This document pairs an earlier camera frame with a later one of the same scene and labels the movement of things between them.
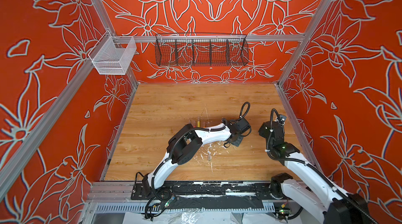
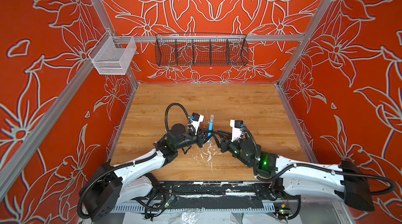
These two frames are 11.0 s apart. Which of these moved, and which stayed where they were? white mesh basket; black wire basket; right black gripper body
Moved: right black gripper body
Stayed: black wire basket; white mesh basket
